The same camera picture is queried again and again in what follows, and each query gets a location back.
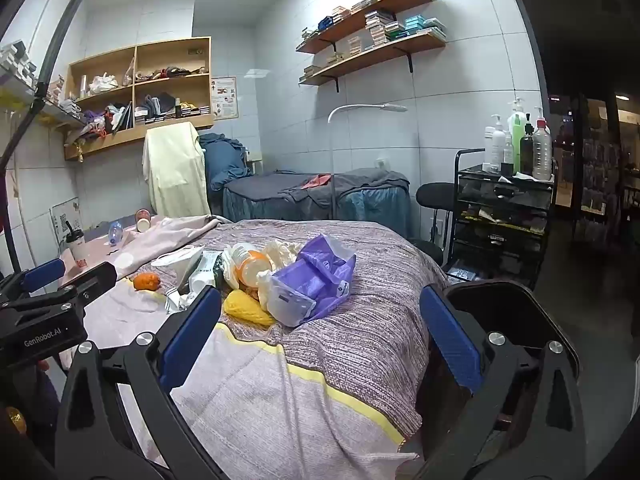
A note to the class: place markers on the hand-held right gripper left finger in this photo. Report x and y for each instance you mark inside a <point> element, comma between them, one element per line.
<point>192,335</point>

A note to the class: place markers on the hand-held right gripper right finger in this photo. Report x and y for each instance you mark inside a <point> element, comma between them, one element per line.
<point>450,340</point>

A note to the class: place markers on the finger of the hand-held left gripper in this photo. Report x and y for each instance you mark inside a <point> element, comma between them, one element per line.
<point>45,275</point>
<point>92,280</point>

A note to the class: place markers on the yellow foam fruit net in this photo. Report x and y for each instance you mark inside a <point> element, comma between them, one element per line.
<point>247,310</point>

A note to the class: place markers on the orange juice bottle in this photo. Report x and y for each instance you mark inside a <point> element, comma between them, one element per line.
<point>252,265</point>

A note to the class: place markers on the purple plastic bag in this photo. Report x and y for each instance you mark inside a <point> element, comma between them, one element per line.
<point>320,275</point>

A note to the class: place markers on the white lidded cup with straw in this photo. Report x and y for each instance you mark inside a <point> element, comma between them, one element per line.
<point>76,250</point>

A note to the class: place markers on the clear water bottle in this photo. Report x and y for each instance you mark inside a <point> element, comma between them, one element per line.
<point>115,233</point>

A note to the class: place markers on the pink sheet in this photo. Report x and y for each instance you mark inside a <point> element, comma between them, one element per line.
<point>165,235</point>

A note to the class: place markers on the white plastic bag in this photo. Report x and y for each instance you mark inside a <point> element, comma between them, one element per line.
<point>282,252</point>

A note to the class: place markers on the striped purple blanket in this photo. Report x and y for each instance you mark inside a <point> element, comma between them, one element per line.
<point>325,360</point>

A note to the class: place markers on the cream cloth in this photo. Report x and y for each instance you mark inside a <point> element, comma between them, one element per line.
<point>175,170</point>

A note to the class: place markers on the black mesh cart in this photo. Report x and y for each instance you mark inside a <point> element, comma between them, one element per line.
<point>505,210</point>

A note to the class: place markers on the black stool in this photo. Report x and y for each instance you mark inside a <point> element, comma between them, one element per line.
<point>435,195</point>

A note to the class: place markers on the blue duvet pile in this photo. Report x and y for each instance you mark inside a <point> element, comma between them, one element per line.
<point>225,160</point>

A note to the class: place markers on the red cloth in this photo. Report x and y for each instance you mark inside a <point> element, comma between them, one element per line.
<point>316,181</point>

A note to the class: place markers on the white pump bottle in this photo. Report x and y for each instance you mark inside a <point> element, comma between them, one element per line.
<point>495,147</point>

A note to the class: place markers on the clear bottle with red cap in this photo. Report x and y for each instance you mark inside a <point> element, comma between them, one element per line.
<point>542,152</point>

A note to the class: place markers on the green pump bottle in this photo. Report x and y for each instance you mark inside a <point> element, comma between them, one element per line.
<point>516,135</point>

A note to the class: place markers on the wooden cubby shelf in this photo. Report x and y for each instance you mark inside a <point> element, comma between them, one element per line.
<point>134,67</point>

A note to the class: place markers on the black gooseneck stand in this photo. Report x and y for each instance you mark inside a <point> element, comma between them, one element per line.
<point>50,55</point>

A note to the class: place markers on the shop display rack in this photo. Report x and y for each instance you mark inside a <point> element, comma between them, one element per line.
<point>600,170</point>

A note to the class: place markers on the white floor lamp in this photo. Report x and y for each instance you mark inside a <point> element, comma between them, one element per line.
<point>367,107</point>

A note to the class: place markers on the white wall sign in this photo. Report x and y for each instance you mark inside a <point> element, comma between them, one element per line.
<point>65,220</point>

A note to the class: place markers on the metal wall rack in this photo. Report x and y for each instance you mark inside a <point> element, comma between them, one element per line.
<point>20,80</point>

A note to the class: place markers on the wall poster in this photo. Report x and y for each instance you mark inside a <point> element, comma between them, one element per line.
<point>224,97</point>

